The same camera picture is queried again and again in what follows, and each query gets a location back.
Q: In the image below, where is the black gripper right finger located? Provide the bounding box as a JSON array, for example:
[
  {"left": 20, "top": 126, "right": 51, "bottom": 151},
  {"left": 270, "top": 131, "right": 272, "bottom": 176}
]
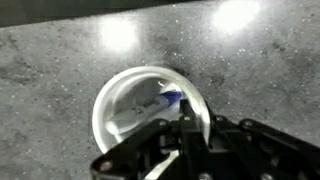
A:
[{"left": 208, "top": 109, "right": 320, "bottom": 180}]

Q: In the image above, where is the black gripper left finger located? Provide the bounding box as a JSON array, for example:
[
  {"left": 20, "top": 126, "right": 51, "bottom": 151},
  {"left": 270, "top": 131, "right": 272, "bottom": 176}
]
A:
[{"left": 90, "top": 100, "right": 209, "bottom": 180}]

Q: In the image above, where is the white paper cup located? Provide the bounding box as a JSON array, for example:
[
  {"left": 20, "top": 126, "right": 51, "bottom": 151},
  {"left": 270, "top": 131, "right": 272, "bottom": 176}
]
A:
[{"left": 92, "top": 66, "right": 210, "bottom": 153}]

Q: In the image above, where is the blue-capped white marker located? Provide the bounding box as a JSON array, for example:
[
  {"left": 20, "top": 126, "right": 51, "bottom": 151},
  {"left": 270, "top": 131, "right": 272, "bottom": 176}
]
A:
[{"left": 106, "top": 91, "right": 182, "bottom": 135}]

